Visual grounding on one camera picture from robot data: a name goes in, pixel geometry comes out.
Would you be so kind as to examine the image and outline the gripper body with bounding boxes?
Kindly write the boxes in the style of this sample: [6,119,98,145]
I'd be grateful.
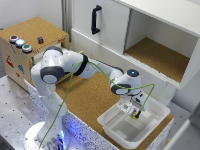
[117,95,145,116]

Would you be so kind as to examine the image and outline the yellow block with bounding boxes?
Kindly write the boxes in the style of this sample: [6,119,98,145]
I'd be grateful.
[130,111,141,120]

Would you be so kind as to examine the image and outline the purple block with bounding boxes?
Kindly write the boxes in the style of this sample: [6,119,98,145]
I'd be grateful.
[37,36,45,45]

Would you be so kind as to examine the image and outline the white plastic box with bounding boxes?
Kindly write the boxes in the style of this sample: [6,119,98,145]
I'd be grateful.
[96,96,171,150]

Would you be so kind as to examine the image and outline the white sliding door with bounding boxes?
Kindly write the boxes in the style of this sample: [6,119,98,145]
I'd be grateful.
[72,0,131,56]

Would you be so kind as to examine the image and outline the white cabinet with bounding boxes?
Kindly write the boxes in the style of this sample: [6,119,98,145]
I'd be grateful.
[68,0,200,106]

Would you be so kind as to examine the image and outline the green button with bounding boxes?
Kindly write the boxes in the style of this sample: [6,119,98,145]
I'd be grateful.
[21,43,33,54]

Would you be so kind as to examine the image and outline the wooden drawer box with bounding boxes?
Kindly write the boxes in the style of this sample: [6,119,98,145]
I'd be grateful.
[0,16,71,92]

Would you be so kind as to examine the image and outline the blue button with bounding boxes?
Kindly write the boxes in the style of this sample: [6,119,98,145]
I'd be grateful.
[14,38,26,49]

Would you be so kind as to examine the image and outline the red button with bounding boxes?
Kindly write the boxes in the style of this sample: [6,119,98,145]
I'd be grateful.
[8,34,19,44]

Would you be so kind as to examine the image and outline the green cable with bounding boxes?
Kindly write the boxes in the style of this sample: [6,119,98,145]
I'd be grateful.
[37,60,157,150]

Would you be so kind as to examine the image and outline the black door handle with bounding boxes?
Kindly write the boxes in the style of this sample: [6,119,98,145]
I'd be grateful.
[90,4,103,36]

